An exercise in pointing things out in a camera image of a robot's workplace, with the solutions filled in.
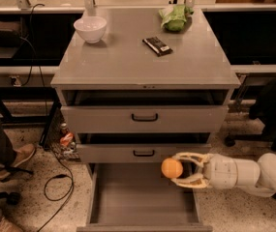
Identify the tan shoe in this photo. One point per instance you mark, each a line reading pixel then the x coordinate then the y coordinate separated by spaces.
pixel 23 154

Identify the wire basket with bottles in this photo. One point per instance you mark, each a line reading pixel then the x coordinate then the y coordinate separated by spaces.
pixel 61 140

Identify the black snack bar wrapper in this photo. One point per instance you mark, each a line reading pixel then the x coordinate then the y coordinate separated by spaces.
pixel 157 46

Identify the middle grey drawer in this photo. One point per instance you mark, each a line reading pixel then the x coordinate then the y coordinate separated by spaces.
pixel 139 147

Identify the orange fruit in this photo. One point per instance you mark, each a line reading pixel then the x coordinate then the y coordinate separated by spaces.
pixel 171 168

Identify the white ceramic bowl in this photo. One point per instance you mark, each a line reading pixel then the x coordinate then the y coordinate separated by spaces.
pixel 91 28

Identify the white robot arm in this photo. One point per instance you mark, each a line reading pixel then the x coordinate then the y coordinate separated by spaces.
pixel 254 177

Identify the top grey drawer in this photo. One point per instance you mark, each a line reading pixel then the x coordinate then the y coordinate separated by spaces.
pixel 167 111

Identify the grey metal drawer cabinet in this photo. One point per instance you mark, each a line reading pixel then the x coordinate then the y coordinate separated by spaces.
pixel 122 61

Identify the bottom grey drawer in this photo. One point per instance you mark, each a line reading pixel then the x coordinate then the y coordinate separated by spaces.
pixel 135 197

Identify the dark bag on shelf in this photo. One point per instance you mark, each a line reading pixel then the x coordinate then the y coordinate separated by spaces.
pixel 10 33

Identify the grey drawer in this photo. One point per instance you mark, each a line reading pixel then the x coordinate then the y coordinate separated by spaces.
pixel 167 111
pixel 139 147
pixel 135 197

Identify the green chip bag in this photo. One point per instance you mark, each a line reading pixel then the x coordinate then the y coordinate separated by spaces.
pixel 174 17

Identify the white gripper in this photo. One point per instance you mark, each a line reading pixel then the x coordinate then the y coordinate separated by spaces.
pixel 222 171

